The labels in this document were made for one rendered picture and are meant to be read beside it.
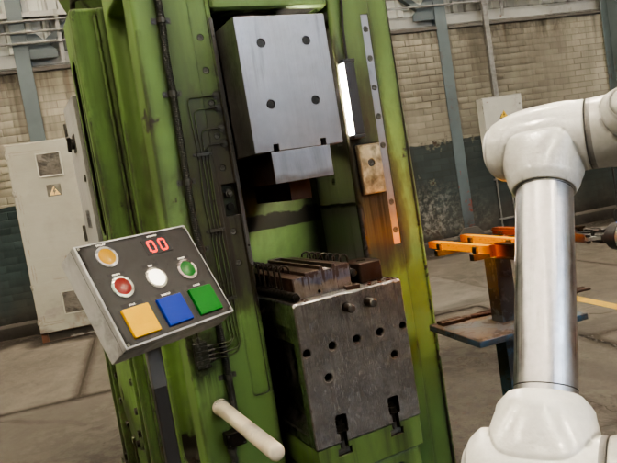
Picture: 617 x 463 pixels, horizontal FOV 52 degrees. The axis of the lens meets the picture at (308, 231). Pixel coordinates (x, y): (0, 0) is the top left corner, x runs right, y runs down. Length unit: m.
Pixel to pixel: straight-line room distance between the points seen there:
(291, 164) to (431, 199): 6.82
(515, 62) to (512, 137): 8.26
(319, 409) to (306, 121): 0.86
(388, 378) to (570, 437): 1.10
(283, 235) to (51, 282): 5.02
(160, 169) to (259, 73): 0.41
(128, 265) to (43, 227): 5.61
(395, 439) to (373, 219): 0.73
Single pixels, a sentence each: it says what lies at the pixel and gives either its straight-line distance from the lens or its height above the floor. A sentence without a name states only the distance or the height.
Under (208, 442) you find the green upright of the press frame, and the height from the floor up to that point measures 0.52.
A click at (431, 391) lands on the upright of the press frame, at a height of 0.43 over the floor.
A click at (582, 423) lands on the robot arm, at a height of 0.85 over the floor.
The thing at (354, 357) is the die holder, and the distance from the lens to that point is 1.99.
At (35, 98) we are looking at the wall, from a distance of 7.94.
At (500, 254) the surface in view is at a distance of 1.90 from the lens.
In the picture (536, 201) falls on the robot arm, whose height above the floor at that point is 1.17.
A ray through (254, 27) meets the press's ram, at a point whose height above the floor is 1.73.
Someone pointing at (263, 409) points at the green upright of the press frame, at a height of 0.57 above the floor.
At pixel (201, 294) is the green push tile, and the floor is 1.02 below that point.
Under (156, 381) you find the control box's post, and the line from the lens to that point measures 1.73.
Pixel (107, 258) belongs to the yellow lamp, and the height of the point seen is 1.16.
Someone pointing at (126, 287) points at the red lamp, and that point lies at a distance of 1.57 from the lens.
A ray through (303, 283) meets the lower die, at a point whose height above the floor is 0.96.
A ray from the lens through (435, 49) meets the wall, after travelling 8.95.
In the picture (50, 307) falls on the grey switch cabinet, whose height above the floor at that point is 0.37.
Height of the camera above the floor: 1.27
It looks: 5 degrees down
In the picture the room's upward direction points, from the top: 9 degrees counter-clockwise
